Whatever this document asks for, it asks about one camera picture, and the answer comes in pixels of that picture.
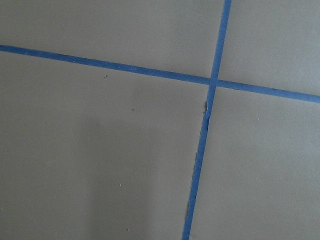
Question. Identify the brown paper table cover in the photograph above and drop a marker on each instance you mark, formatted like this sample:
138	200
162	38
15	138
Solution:
159	119

